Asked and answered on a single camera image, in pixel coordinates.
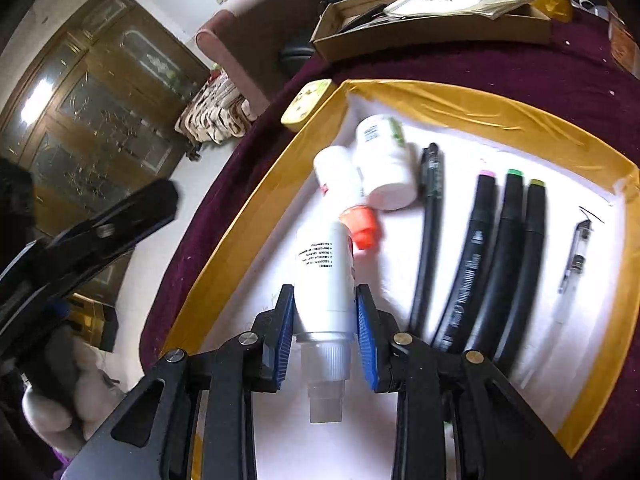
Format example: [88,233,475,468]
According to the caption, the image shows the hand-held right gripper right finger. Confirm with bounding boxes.
[355,284,583,480]

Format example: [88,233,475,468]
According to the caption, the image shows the white bottle orange cap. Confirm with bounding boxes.
[313,145,384,251]

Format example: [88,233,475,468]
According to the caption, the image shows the black marker green cap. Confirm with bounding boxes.
[462,168,526,362]

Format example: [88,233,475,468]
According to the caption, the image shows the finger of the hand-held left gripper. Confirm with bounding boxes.
[30,178,180,282]
[0,252,72,347]

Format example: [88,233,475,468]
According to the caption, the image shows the clear plastic pen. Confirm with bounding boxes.
[552,204,604,327]

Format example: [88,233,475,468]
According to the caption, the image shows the gold foil packet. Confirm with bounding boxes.
[518,0,574,24]

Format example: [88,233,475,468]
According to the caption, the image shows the wooden glass door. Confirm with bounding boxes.
[0,0,211,351]

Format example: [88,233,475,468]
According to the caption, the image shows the small yellow green box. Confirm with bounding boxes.
[280,78,335,129]

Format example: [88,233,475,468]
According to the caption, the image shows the white spray bottle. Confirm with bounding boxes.
[292,219,359,424]

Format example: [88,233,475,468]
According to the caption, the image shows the clear pink plastic container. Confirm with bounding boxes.
[607,12,640,74]

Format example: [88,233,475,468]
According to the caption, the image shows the black marker olive cap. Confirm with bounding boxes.
[492,178,549,377]

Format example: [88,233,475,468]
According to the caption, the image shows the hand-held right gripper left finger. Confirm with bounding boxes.
[60,284,297,480]

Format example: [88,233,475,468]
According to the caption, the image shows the stack of patterned bags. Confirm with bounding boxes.
[174,70,259,149]

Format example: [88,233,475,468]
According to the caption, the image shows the black gel pen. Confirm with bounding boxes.
[408,142,445,334]

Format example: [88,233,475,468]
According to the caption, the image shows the yellow lined storage box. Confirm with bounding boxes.
[159,78,640,480]

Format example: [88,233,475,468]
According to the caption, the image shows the maroon chair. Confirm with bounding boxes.
[194,0,327,117]

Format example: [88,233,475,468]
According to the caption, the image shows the black marker pink cap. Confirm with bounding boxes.
[430,169,499,354]

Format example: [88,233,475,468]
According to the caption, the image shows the cardboard box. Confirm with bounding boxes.
[309,0,554,64]

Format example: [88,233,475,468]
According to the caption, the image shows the white bottle green label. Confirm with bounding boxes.
[354,114,419,211]

